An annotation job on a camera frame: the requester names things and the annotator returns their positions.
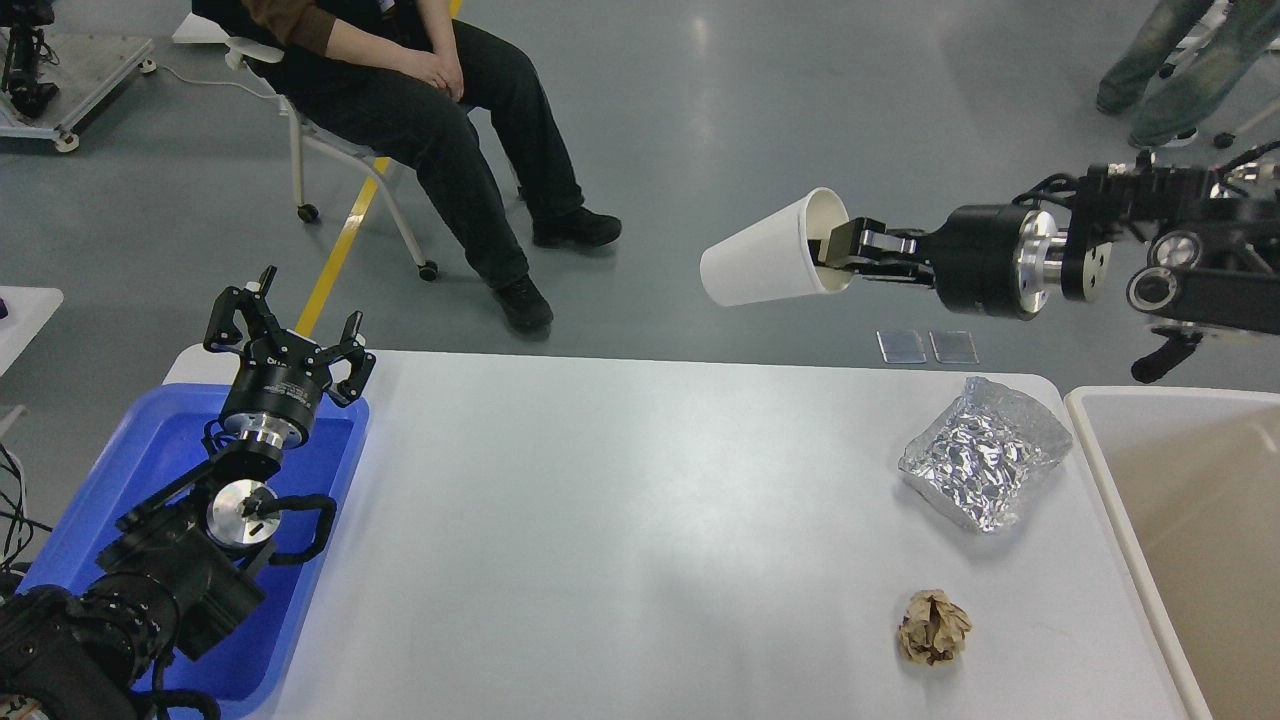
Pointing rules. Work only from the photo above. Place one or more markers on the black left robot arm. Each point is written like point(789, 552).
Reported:
point(182, 574)

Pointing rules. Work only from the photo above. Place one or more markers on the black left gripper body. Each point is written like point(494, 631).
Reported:
point(277, 391)

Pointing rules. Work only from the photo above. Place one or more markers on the white flat board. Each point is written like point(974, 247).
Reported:
point(197, 30)

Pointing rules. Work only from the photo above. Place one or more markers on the crumpled silver foil bag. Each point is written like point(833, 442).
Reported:
point(986, 456)

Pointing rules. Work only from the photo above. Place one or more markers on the white office chair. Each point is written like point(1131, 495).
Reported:
point(244, 53)

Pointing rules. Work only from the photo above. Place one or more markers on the white paper cup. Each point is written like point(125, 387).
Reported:
point(771, 259)

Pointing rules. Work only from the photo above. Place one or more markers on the metal floor plate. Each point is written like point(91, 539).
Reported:
point(902, 347)
point(954, 347)

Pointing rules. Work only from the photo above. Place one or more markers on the white side table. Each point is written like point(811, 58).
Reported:
point(28, 309)

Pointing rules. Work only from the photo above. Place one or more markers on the beige plastic bin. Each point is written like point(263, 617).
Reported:
point(1190, 482)

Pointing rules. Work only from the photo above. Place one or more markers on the left metal floor plate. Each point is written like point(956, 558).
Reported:
point(902, 347)

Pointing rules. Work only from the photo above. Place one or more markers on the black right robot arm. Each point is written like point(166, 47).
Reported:
point(1211, 249)

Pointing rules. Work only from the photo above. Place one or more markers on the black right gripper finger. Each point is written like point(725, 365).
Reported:
point(861, 240)
point(890, 269)

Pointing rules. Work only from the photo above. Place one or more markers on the standing person in jeans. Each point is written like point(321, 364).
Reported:
point(1170, 115)

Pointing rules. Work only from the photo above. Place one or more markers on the crumpled brown paper ball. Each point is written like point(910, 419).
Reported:
point(933, 629)

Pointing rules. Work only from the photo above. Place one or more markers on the white chair leg with caster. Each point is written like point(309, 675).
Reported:
point(1226, 139)

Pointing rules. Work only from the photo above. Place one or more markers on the seated person in black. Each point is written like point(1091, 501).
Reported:
point(398, 77)

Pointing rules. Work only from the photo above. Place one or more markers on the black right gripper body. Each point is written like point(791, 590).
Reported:
point(991, 260)

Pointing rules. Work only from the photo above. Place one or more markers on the right metal floor plate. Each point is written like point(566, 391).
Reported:
point(954, 347)

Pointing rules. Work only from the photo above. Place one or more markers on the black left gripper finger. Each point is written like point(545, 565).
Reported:
point(241, 316)
point(349, 350)

